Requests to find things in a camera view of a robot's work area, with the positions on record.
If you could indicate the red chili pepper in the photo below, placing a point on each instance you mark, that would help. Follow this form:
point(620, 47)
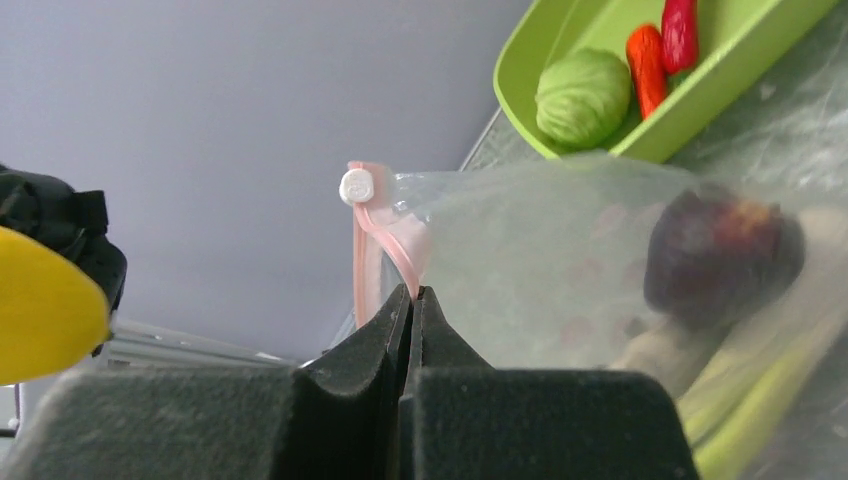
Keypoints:
point(680, 39)

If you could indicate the yellow bell pepper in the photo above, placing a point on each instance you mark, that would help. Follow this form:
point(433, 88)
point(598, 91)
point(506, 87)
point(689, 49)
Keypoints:
point(52, 314)

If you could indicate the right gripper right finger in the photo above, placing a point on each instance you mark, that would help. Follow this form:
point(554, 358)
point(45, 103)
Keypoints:
point(461, 418)

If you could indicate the green celery stalk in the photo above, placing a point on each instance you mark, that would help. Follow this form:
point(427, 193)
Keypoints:
point(735, 405)

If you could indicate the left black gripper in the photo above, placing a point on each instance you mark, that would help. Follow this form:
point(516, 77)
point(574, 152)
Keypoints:
point(71, 223)

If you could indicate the dark purple onion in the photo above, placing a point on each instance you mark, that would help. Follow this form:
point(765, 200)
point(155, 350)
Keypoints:
point(715, 257)

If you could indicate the orange carrot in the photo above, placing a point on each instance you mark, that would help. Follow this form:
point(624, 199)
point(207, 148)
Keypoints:
point(644, 55)

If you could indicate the clear zip top bag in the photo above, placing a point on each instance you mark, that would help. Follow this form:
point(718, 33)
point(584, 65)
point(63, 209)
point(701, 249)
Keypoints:
point(537, 264)

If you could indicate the green cabbage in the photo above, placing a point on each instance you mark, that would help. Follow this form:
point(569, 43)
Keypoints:
point(583, 98)

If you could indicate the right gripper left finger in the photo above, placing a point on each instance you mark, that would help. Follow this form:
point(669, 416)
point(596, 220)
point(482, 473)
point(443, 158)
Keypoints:
point(330, 419)

